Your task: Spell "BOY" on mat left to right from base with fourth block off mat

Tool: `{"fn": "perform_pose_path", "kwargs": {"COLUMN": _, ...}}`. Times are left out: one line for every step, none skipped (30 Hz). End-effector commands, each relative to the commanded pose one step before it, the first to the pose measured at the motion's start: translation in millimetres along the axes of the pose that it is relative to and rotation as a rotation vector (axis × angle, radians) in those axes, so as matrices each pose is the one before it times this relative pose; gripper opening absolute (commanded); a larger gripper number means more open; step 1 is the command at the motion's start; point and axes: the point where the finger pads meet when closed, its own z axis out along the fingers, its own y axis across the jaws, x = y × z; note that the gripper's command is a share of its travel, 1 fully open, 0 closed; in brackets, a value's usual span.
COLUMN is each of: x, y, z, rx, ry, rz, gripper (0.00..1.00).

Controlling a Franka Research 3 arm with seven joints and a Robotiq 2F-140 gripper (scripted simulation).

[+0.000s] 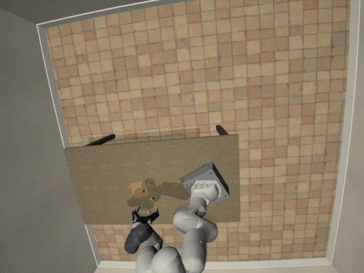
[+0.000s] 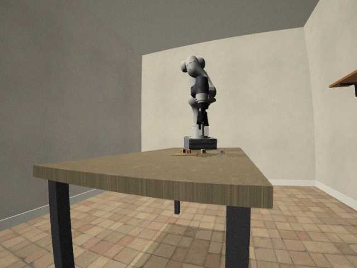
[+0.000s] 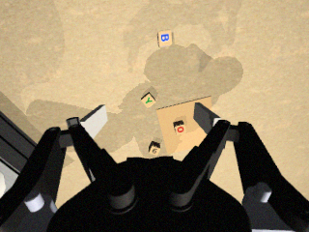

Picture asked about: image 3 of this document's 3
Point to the tan square mat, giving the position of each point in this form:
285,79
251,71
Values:
194,135

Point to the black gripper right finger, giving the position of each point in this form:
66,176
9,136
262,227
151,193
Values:
271,202

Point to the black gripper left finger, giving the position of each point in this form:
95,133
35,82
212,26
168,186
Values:
29,205

